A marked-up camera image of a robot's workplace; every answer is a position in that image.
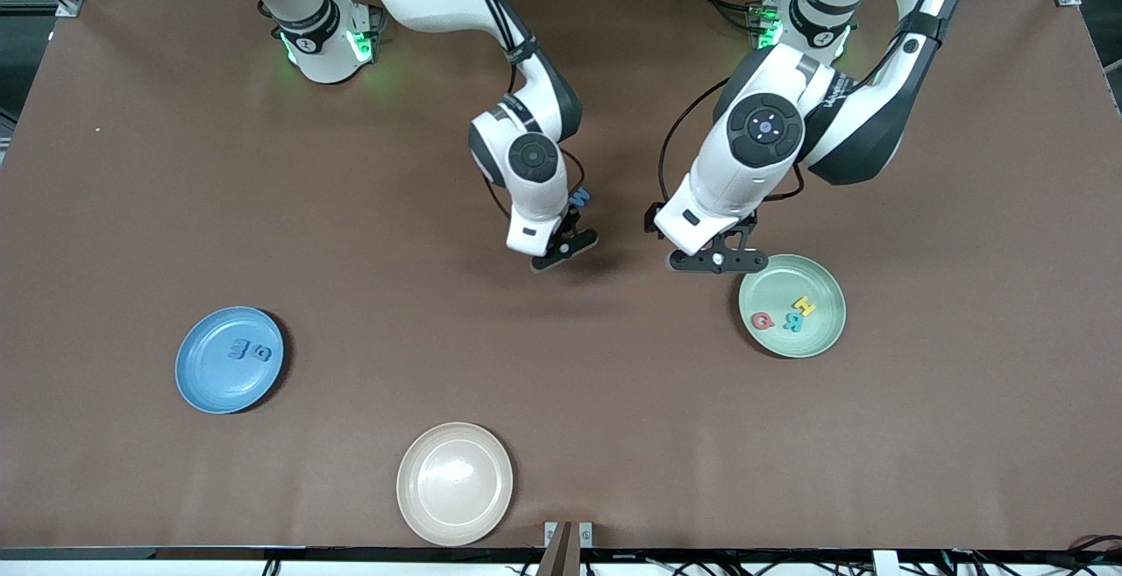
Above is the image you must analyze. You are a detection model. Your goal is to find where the green plate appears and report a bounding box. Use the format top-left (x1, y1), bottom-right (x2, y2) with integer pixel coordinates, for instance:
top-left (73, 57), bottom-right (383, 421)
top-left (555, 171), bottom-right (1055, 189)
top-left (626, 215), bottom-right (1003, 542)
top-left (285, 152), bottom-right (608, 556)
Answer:
top-left (738, 253), bottom-right (848, 359)

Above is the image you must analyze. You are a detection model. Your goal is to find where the beige plate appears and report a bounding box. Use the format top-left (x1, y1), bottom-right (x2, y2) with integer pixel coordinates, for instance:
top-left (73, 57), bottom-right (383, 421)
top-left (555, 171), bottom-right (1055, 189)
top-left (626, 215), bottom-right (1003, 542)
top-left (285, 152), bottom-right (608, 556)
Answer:
top-left (396, 422), bottom-right (515, 547)

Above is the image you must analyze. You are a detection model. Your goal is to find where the blue plate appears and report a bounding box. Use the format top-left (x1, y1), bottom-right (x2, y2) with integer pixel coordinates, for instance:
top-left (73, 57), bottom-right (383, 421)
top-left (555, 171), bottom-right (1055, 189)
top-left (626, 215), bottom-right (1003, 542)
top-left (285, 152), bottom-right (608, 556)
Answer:
top-left (174, 306), bottom-right (286, 415)

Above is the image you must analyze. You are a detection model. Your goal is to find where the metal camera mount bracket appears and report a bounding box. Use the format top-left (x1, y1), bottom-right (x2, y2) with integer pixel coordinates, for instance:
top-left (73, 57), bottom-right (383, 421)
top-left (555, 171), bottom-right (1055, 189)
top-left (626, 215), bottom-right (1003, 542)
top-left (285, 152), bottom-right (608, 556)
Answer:
top-left (543, 521), bottom-right (594, 576)

